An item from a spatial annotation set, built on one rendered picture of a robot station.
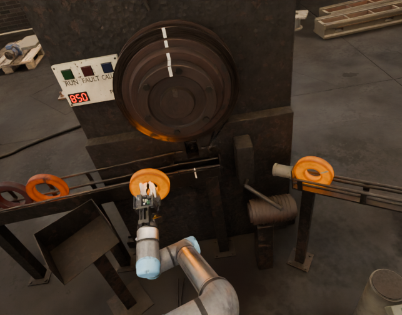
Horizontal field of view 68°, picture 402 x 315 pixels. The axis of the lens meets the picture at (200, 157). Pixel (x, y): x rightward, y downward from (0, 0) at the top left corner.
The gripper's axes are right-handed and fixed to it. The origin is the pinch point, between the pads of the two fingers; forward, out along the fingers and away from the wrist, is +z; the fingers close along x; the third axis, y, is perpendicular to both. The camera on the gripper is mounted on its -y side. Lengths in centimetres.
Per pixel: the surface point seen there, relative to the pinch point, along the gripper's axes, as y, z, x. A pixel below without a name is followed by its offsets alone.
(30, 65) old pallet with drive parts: -173, 349, 234
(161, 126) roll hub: 15.5, 13.5, -9.7
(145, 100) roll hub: 26.9, 16.7, -6.9
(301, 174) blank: -17, 2, -62
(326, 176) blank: -13, -3, -71
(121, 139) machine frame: -4.4, 27.5, 13.5
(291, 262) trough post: -82, -19, -59
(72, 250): -21.3, -14.5, 39.7
